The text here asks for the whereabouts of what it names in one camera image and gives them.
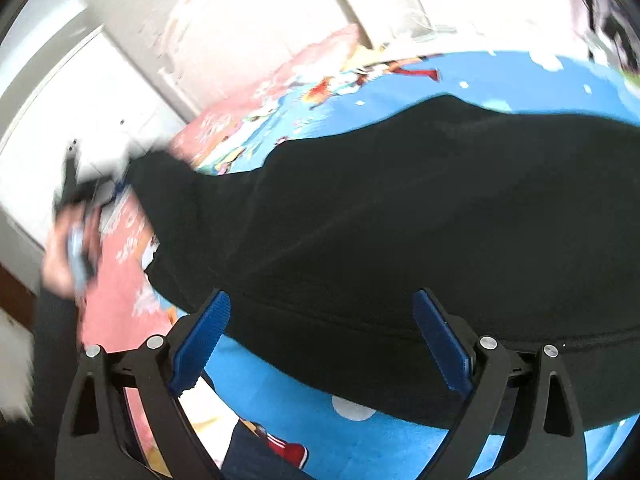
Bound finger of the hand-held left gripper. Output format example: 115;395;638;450
97;175;133;208

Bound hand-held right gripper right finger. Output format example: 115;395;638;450
412;288;588;480

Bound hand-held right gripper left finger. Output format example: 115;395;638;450
54;287;233;480

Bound black pants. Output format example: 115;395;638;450
127;92;640;431

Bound person's left hand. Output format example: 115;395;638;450
41;217;85;298

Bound white door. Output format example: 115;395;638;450
0;25;188;266

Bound cartoon printed blanket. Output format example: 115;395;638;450
80;22;640;480

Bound white fluffy cloth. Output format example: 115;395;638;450
0;310;35;423

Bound white wardrobe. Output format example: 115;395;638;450
80;0;436;121

